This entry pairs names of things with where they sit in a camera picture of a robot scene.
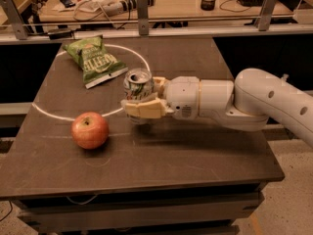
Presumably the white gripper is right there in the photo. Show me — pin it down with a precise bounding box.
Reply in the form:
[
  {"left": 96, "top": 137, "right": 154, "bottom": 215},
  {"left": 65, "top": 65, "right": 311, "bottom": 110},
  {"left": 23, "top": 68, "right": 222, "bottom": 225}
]
[{"left": 121, "top": 76, "right": 200, "bottom": 119}]

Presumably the white green 7up can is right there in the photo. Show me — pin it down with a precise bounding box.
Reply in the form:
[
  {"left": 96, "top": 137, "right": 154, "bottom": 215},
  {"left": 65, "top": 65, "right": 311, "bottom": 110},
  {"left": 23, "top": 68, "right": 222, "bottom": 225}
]
[{"left": 121, "top": 68, "right": 154, "bottom": 124}]

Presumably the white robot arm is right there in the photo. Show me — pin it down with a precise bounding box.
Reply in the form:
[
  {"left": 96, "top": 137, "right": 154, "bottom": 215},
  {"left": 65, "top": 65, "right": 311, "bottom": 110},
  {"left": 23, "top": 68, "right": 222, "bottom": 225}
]
[{"left": 121, "top": 69, "right": 313, "bottom": 146}]

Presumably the red apple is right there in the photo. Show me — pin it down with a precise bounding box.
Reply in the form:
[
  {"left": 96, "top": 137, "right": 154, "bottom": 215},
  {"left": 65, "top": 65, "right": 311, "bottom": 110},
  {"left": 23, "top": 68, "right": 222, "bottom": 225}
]
[{"left": 71, "top": 112, "right": 109, "bottom": 150}]

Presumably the green chip bag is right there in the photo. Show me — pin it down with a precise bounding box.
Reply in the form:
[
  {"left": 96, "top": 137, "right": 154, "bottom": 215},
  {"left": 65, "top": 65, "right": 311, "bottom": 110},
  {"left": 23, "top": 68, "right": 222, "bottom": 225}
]
[{"left": 64, "top": 36, "right": 128, "bottom": 89}]

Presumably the grey power strip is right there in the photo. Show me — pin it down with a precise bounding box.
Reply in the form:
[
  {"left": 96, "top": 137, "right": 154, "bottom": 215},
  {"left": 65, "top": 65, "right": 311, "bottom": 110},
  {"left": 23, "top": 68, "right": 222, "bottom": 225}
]
[{"left": 100, "top": 0, "right": 141, "bottom": 17}]

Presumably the black mesh cup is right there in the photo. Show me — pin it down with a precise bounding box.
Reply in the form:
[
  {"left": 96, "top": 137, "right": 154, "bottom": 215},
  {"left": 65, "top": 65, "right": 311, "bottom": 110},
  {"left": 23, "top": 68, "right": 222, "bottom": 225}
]
[{"left": 201, "top": 0, "right": 216, "bottom": 11}]

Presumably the wooden desk behind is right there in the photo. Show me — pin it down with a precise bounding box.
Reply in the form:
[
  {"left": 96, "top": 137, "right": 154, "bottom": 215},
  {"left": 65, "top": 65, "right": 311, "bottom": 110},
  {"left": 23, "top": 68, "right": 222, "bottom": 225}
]
[{"left": 39, "top": 0, "right": 292, "bottom": 24}]

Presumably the grey metal bracket middle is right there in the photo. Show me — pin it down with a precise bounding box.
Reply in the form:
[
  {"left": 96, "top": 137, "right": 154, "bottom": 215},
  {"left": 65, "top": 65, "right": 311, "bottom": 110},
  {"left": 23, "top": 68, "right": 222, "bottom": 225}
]
[{"left": 137, "top": 0, "right": 149, "bottom": 36}]

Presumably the grey metal bracket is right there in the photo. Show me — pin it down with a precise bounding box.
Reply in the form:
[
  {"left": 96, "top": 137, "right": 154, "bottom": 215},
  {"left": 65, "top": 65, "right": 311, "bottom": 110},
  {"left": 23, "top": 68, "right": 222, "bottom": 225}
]
[
  {"left": 137, "top": 0, "right": 149, "bottom": 36},
  {"left": 255, "top": 0, "right": 277, "bottom": 31},
  {"left": 0, "top": 0, "right": 28, "bottom": 40}
]

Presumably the white cable under table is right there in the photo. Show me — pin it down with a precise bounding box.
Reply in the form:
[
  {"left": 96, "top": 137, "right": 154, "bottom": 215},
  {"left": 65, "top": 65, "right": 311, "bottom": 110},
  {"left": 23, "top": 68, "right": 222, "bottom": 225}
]
[{"left": 66, "top": 194, "right": 99, "bottom": 206}]

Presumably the grey metal bracket left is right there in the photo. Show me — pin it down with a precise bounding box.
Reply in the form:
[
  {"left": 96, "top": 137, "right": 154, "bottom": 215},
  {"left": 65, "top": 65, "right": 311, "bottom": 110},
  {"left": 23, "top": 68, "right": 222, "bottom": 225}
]
[{"left": 0, "top": 0, "right": 28, "bottom": 40}]

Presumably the grey metal bracket right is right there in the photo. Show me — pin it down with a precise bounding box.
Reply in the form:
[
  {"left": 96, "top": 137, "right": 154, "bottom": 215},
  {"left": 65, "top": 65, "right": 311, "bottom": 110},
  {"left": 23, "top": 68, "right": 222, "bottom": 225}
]
[{"left": 255, "top": 0, "right": 277, "bottom": 31}]

